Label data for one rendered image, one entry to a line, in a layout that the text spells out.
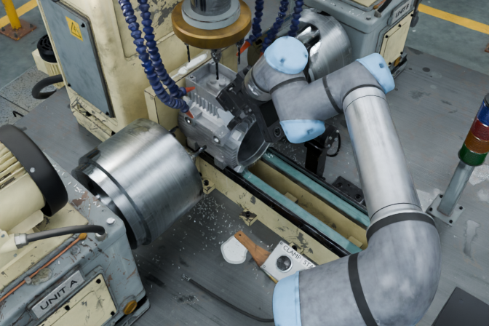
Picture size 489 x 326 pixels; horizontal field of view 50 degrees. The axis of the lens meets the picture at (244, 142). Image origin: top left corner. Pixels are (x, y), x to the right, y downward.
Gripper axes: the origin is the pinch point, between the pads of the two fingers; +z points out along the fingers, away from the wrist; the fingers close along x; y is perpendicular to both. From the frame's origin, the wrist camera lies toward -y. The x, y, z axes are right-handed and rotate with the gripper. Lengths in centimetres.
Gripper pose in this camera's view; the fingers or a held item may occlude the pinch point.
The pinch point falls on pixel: (232, 127)
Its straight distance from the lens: 128.0
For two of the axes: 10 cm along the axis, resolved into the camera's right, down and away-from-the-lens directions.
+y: -6.5, -7.6, 0.2
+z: -3.7, 3.4, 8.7
